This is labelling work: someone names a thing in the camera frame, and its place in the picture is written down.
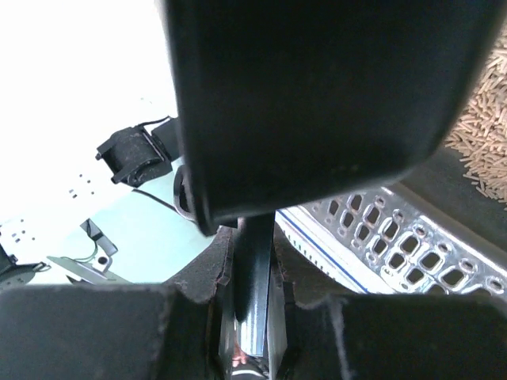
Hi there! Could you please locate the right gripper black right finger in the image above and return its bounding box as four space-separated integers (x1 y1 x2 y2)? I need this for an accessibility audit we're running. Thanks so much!
269 237 506 379

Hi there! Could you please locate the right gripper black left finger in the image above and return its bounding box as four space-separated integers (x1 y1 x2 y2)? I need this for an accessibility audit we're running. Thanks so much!
1 227 234 379

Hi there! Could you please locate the brown translucent litter box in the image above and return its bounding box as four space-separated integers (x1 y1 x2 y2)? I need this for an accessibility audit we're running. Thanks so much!
276 148 506 299

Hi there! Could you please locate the black slotted litter scoop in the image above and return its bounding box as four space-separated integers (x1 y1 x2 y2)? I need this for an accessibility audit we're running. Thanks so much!
161 1 506 355

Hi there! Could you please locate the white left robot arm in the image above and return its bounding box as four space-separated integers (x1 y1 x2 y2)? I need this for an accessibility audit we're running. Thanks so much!
1 117 193 289

